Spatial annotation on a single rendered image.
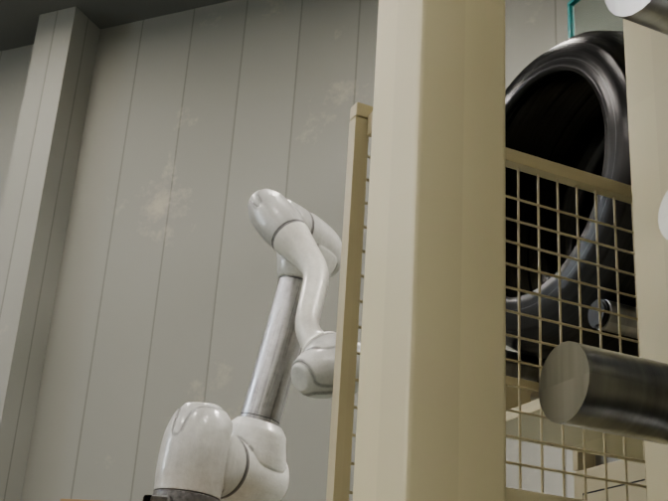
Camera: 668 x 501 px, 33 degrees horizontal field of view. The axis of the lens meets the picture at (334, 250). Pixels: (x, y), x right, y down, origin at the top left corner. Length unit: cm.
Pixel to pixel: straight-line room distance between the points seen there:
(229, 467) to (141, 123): 490
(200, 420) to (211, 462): 10
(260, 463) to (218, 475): 16
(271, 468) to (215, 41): 492
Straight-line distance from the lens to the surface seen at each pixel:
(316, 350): 232
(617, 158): 170
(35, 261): 699
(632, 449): 199
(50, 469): 673
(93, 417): 664
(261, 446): 271
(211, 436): 258
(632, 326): 169
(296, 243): 266
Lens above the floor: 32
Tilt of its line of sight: 23 degrees up
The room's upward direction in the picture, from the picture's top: 4 degrees clockwise
